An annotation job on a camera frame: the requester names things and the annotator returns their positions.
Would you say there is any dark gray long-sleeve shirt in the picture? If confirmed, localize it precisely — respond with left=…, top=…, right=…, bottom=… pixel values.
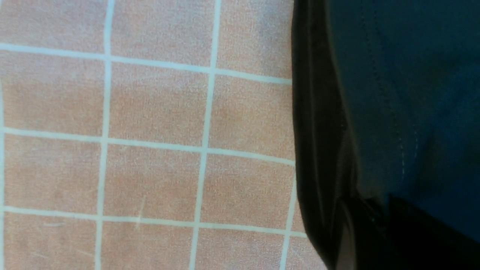
left=291, top=0, right=480, bottom=270

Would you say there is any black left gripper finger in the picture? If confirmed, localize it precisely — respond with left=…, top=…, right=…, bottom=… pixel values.
left=349, top=196, right=479, bottom=270

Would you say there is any pink checkered table mat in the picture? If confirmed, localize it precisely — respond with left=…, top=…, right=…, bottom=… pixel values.
left=1, top=0, right=326, bottom=270

